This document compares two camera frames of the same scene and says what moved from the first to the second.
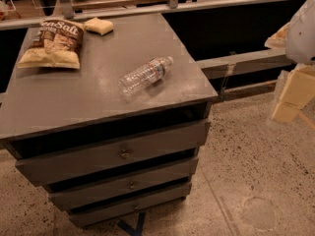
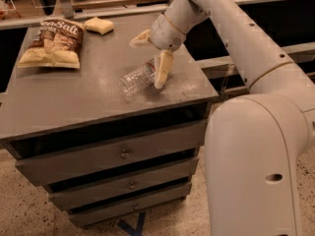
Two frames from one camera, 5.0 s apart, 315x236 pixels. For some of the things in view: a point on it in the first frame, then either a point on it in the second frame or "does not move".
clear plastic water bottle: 146,76 does not move
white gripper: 302,36 to 164,33
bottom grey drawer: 93,215 does not move
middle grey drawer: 161,177 does not move
